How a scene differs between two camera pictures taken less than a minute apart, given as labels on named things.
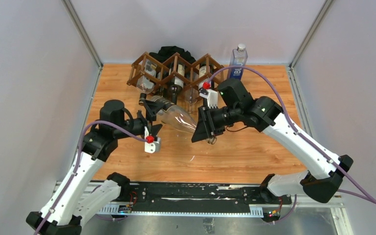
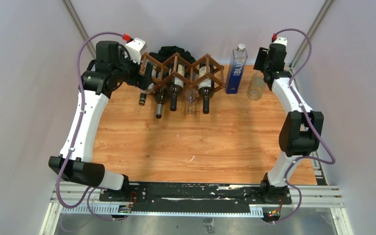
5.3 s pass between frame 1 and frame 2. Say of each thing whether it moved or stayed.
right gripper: moved
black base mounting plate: stayed
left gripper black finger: moved
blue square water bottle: stayed
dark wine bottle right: stayed
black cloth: stayed
